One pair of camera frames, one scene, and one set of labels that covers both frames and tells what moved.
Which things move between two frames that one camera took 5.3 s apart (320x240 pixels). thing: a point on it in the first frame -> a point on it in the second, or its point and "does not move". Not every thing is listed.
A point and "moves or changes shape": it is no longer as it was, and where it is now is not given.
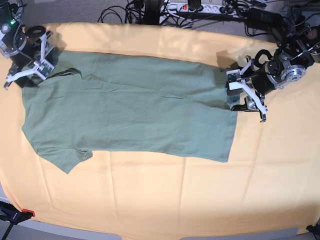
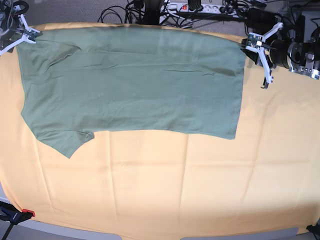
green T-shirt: (132, 103) moves or changes shape
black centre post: (152, 10) does not move
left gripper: (29, 53) -> (11, 30)
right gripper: (265, 78) -> (278, 52)
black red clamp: (9, 212) does not move
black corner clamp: (315, 229) does not move
